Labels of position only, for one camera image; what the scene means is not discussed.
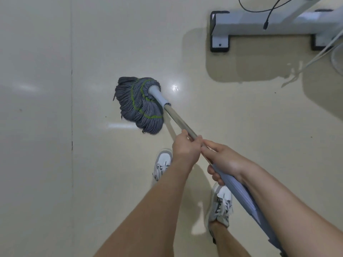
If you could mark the person's right leg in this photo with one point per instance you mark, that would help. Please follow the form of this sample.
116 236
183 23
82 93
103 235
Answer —
227 242

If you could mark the white metal table base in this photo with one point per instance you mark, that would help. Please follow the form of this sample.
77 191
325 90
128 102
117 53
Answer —
254 20

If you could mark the person's left fingers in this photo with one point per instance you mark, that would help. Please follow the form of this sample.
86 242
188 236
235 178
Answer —
197 140

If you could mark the person's right thumb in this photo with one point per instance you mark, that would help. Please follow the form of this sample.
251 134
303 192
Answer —
213 145

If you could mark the person's right hand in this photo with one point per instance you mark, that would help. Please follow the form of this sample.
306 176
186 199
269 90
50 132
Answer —
227 161

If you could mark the white left sneaker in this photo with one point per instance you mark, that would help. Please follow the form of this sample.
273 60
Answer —
163 164

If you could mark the person's right forearm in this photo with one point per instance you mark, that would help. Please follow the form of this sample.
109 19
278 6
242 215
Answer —
289 211

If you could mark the person's left hand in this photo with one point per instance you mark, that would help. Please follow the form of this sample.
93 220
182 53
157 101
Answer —
185 148

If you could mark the person's left forearm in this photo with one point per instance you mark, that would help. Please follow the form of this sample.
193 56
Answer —
155 211

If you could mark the white sneaker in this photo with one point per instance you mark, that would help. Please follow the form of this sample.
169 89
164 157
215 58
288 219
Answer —
222 206
163 164

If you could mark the white right sneaker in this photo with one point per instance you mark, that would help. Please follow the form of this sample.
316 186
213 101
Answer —
222 206

